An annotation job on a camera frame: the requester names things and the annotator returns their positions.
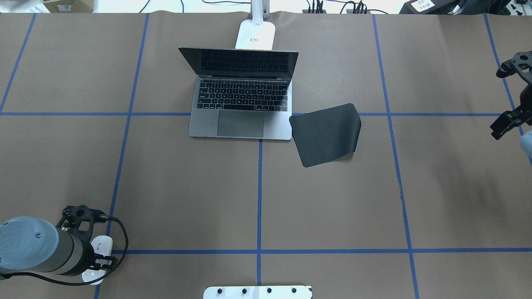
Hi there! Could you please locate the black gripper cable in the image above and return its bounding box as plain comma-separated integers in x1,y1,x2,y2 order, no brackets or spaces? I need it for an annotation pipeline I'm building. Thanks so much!
0,214,129,287

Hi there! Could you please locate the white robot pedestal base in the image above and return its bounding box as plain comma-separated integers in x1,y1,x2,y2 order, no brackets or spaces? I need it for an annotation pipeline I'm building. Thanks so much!
202,285,313,299

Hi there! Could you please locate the grey laptop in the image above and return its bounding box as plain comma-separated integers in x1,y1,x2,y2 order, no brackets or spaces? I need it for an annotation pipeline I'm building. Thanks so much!
179,47,299,140

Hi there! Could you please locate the black mouse pad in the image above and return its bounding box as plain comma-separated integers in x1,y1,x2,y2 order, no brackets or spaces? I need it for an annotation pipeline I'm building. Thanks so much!
289,103,362,168

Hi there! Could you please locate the white computer mouse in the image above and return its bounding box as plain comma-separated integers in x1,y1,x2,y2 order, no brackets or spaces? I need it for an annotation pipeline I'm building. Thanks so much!
81,235,113,282

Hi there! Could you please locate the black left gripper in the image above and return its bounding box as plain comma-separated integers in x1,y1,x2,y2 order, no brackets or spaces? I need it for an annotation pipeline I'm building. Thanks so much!
62,205,118,272

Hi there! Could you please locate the white desk lamp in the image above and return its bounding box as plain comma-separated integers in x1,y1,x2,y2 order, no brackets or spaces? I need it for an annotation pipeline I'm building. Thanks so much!
234,0,276,51

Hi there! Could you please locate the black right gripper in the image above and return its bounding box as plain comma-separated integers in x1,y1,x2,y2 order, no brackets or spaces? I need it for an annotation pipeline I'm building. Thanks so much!
490,51,532,140

